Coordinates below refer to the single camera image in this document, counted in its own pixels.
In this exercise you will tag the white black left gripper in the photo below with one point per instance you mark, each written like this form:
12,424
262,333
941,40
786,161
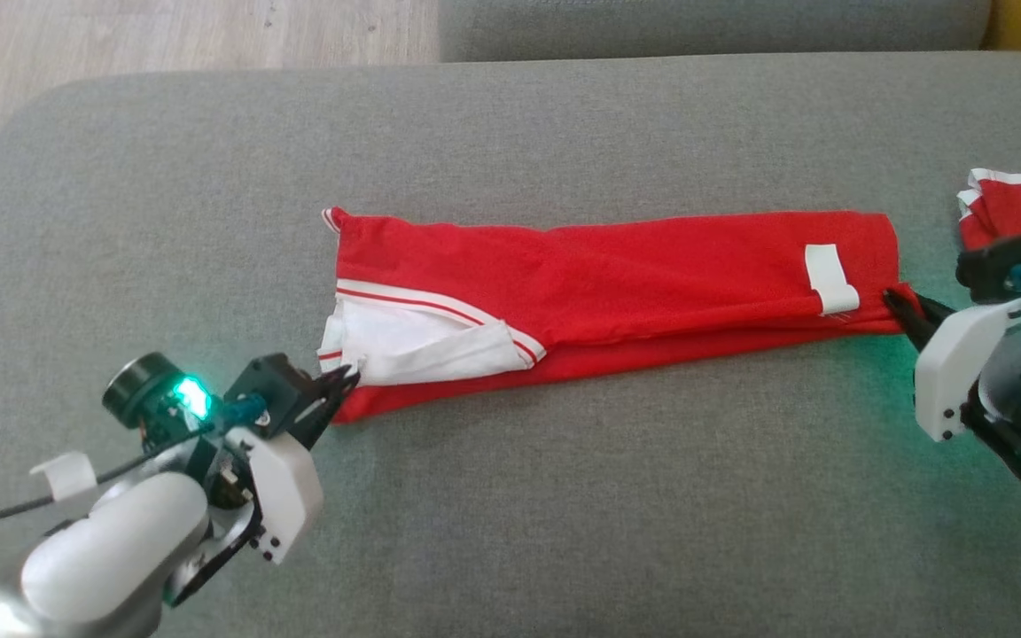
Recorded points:
280,496

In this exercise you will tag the small grey sofa cushion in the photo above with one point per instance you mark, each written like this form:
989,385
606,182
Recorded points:
705,27

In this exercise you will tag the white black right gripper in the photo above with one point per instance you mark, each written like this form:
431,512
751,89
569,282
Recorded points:
954,372

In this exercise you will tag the large grey sofa seat cushion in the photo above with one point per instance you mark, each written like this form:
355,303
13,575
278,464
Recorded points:
564,532

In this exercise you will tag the red jersey with white label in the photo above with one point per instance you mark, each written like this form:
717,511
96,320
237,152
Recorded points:
652,275

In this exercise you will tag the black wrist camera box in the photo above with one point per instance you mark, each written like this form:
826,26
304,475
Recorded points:
993,266
267,385

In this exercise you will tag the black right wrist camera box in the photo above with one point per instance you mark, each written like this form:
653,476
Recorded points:
993,266

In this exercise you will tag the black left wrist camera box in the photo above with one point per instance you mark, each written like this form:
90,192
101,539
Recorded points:
267,385

